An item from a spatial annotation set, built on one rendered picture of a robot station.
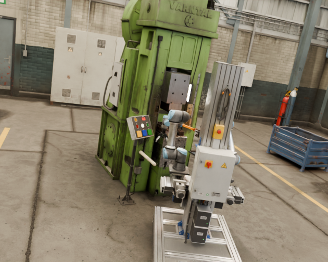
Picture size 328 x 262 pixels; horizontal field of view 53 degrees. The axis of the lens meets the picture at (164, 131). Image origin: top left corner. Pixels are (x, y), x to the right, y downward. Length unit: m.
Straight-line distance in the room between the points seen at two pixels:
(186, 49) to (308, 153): 4.00
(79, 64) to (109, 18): 1.67
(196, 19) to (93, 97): 5.59
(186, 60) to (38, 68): 6.22
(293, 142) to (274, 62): 5.00
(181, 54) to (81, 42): 5.21
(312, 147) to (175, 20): 4.41
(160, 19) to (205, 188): 2.22
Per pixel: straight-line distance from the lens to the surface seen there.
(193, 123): 4.89
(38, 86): 10.18
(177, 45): 4.50
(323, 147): 7.87
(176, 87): 4.41
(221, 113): 3.17
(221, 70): 3.11
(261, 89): 12.15
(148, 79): 4.36
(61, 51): 9.41
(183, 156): 3.56
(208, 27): 4.70
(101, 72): 9.51
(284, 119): 11.57
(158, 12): 4.31
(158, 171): 4.61
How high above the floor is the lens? 2.11
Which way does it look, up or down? 15 degrees down
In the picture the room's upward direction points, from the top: 10 degrees clockwise
